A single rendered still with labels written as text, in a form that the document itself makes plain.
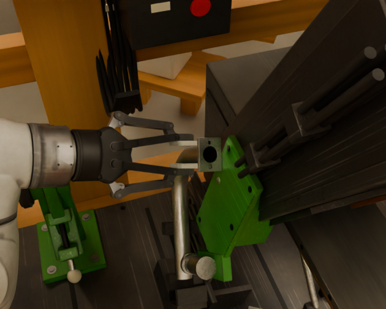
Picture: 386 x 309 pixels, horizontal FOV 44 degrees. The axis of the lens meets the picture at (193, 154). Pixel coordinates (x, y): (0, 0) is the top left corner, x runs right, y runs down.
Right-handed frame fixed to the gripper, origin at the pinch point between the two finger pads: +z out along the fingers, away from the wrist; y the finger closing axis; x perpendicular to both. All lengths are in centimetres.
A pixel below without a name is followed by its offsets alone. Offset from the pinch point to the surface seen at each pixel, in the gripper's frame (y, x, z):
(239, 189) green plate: -5.2, -8.4, 3.4
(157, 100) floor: 30, 182, 80
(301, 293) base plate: -28.3, 5.5, 28.4
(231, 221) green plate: -10.6, -5.4, 3.9
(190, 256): -18.2, 6.2, 2.9
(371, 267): -17.9, -16.4, 22.9
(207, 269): -19.2, 0.5, 2.9
